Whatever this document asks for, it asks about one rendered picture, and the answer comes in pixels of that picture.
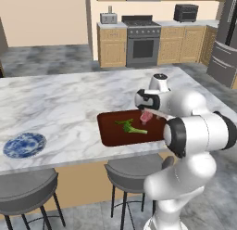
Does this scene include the pink raw steak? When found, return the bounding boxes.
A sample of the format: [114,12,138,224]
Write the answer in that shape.
[139,110,155,126]

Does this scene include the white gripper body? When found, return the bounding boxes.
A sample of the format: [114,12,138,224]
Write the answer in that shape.
[142,108,170,121]

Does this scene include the light green celery stalk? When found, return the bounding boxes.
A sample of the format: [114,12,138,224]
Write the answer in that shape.
[122,123,149,135]

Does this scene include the steel oven with hob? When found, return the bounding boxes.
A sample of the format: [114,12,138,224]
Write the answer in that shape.
[121,14,163,68]

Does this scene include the wide wooden base cupboards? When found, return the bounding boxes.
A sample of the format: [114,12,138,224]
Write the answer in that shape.
[156,19,219,67]

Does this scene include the silver toaster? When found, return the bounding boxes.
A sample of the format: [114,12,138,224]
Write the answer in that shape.
[99,5,119,25]

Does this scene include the narrow wooden base cupboards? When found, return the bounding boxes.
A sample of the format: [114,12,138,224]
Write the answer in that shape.
[96,21,129,69]

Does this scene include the blue and white plate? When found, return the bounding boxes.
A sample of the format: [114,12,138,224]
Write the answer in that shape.
[2,132,48,160]

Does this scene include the black toaster oven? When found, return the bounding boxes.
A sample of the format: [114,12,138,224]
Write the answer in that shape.
[172,3,200,23]

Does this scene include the grey steel fridge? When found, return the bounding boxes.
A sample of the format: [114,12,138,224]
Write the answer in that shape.
[206,0,237,90]

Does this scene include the dark red-brown tray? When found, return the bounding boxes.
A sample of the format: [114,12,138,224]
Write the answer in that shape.
[96,109,169,147]

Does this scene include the dark green asparagus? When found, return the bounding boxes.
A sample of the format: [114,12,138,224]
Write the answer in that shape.
[114,118,135,127]

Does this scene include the grey bar stool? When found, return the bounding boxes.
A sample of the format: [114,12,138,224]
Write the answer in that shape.
[104,153,176,230]
[0,168,67,230]

